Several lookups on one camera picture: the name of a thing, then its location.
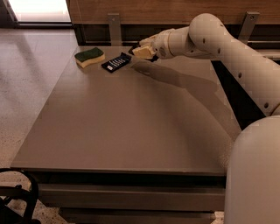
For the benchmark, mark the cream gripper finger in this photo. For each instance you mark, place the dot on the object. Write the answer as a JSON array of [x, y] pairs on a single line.
[[148, 41], [144, 52]]

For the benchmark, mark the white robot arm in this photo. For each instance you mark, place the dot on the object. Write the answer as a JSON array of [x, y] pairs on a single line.
[[253, 174]]

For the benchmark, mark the black chocolate rxbar wrapper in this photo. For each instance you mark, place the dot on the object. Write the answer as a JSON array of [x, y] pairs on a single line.
[[153, 59]]

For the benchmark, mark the right metal wall bracket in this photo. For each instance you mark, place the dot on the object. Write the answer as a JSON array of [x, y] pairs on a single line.
[[248, 25]]

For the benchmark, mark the bright window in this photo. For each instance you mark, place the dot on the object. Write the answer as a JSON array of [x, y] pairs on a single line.
[[40, 10]]

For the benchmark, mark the green and yellow sponge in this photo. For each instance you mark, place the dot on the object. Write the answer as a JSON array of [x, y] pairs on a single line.
[[89, 57]]

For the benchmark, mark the blue blueberry rxbar wrapper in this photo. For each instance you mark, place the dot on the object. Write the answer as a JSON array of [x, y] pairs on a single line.
[[116, 63]]

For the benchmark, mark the left metal wall bracket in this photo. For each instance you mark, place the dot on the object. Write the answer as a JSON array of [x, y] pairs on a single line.
[[115, 30]]

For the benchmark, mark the grey table drawer front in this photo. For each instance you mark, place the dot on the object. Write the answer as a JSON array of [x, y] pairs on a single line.
[[132, 197]]

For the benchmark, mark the black chair frame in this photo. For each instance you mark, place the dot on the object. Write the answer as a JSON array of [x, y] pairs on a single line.
[[30, 197]]

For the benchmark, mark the metal wall bracket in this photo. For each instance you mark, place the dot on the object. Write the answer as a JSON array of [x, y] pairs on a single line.
[[115, 30], [248, 25]]

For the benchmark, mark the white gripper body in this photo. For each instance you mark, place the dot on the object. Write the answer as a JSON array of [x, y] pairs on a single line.
[[160, 45]]

